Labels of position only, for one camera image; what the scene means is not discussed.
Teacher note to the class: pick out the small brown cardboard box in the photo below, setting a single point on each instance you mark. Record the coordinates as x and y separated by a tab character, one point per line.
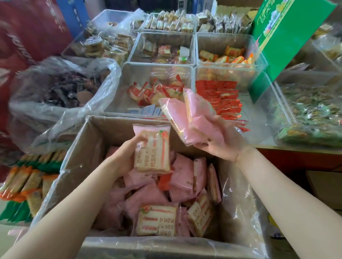
332	188

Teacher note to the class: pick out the pile of mixed wrapped snacks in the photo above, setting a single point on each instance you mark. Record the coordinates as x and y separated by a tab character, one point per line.
164	53

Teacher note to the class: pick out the nearly empty clear bin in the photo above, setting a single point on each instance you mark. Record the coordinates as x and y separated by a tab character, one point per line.
109	17

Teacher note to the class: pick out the red printed sack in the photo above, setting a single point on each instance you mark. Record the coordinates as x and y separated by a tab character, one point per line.
16	33

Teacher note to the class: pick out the person's right thumb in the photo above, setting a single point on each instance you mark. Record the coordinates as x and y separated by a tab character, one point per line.
225	127

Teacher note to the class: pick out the pile of pink packets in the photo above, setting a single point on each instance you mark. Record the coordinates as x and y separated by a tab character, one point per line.
179	184

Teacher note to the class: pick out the row of beige wrapped snacks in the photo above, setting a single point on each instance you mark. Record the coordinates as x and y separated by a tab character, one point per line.
169	22

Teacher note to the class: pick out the pink striped snack packet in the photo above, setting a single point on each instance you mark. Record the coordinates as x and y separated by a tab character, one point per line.
153	151

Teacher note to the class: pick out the blue carton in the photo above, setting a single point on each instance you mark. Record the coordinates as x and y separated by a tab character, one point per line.
72	13

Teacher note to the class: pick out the large clear plastic bag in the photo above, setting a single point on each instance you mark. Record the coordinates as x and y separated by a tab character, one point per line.
46	127

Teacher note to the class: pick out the red wooden counter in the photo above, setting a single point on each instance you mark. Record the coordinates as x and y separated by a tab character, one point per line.
302	159

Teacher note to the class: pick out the person's left hand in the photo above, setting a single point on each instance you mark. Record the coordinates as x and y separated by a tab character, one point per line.
121	161

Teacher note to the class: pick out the clear bin with orange snacks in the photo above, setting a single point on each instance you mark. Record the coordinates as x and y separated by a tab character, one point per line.
221	41

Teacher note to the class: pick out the pile of orange green packets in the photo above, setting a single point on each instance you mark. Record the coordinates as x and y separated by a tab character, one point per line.
23	185

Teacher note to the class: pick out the open brown cardboard box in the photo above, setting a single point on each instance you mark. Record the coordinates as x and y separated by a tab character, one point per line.
236	3

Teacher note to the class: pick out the clear bin with brown snacks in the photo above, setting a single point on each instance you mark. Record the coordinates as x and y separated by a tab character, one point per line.
77	50

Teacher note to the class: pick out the clear bin with red packets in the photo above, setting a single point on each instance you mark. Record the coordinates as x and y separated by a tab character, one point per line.
260	112

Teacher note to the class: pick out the pile of orange wrapped snacks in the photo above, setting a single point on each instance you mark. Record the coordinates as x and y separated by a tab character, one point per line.
230	56

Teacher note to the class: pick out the pile of pale wrapped snacks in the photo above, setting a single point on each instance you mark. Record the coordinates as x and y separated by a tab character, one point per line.
223	24

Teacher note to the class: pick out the clear bin with green snacks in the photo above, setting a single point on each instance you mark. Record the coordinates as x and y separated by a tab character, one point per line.
299	80

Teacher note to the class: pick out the person's right forearm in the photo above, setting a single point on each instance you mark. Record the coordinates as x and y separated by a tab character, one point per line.
290	207

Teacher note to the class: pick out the heap of dark snacks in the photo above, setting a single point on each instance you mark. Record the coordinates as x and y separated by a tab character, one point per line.
70	90

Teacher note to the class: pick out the clear bin with mixed snacks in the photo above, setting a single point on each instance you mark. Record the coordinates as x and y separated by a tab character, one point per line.
167	39

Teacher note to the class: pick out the clear bin with yellow snacks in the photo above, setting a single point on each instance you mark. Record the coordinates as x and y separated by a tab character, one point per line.
331	47

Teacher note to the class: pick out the person's left thumb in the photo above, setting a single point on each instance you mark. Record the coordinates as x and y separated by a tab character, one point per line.
136	140

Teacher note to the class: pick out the pile of brown wrapped snacks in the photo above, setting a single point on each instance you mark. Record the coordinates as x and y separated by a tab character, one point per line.
108	46

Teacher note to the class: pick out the pile of red-white wrapped snacks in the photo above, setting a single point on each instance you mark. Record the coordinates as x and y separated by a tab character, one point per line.
158	91

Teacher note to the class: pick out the pile of green wrapped snacks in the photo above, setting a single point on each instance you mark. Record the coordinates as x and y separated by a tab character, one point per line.
314	116

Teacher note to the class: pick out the row of red packets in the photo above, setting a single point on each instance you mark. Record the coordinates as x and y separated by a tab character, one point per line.
223	97

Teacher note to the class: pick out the blue white sachets group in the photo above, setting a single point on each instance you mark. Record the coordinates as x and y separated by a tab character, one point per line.
146	110

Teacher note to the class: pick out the clear bin with pale snacks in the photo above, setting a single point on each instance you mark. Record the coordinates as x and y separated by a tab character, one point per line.
200	32

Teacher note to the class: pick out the large cardboard box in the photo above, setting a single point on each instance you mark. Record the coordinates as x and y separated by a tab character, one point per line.
86	143

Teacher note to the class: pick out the green cardboard carton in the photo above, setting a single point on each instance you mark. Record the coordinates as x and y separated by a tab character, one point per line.
285	29

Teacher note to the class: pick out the plain pink snack packet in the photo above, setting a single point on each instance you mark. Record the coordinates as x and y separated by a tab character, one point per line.
201	115
174	119

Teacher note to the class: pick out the person's left forearm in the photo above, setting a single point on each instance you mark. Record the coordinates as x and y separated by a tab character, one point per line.
56	223

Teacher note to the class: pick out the person's right hand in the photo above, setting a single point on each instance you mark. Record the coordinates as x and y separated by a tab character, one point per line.
234	145

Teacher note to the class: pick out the clear bin with red-white snacks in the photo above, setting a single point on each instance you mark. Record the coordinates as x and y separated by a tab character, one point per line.
134	76

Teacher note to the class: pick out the clear plastic box liner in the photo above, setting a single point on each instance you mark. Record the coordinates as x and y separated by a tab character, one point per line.
239	204

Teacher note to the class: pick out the clear bin with beige snacks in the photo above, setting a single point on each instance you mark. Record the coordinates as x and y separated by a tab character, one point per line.
169	30

